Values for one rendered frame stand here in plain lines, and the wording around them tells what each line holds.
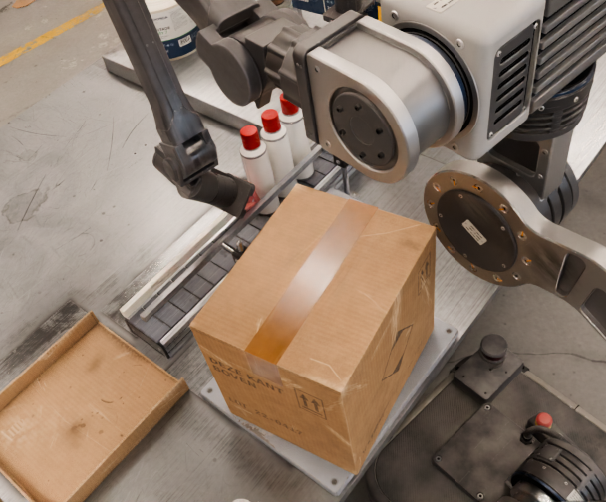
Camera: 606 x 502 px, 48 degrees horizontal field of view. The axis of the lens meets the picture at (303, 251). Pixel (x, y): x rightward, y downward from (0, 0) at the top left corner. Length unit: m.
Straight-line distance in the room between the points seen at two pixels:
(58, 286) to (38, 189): 0.32
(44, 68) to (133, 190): 2.29
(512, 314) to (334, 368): 1.46
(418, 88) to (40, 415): 0.94
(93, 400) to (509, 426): 1.01
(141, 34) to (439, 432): 1.20
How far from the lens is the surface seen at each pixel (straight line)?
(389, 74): 0.64
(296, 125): 1.34
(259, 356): 0.90
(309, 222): 1.03
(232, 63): 0.78
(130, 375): 1.30
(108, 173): 1.69
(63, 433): 1.29
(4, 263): 1.60
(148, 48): 1.08
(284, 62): 0.72
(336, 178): 1.47
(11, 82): 3.85
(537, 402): 1.87
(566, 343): 2.26
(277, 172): 1.36
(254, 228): 1.37
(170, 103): 1.10
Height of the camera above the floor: 1.88
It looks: 50 degrees down
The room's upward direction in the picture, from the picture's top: 12 degrees counter-clockwise
